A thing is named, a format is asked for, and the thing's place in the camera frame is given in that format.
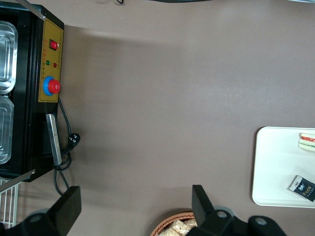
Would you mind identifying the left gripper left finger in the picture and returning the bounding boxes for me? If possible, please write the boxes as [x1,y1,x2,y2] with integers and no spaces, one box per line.
[4,186,82,236]

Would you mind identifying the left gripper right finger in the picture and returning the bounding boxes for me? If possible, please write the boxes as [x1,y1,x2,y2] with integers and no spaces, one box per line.
[189,184,287,236]

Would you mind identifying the triangular sandwich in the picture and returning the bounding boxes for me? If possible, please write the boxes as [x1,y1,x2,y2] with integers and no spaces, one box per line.
[297,132,315,151]

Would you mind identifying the beige plastic serving tray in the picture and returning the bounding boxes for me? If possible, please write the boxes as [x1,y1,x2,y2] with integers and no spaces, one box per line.
[252,126,315,209]

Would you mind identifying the round wicker basket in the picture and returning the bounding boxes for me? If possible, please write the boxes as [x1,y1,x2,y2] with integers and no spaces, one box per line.
[150,212,197,236]

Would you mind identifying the silver metal bar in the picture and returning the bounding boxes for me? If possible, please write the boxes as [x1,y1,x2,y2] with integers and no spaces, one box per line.
[46,113,62,165]

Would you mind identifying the small black carton box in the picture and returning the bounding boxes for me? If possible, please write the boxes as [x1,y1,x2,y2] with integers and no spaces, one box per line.
[289,175,315,203]

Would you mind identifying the stainless steel food container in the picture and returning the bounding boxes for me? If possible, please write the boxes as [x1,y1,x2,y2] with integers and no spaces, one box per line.
[0,94,15,165]
[0,21,19,94]

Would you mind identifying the black machine with yellow panel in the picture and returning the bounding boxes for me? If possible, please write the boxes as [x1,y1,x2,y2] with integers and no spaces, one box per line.
[0,2,65,182]

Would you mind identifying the red emergency stop button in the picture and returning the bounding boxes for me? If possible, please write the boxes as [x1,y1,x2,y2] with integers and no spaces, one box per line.
[43,76,61,96]

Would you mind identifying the white wire basket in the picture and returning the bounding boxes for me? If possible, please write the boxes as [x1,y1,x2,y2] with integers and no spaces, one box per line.
[0,178,20,231]

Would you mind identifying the black power cord with plug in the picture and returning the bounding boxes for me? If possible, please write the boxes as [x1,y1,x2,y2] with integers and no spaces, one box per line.
[53,97,82,197]

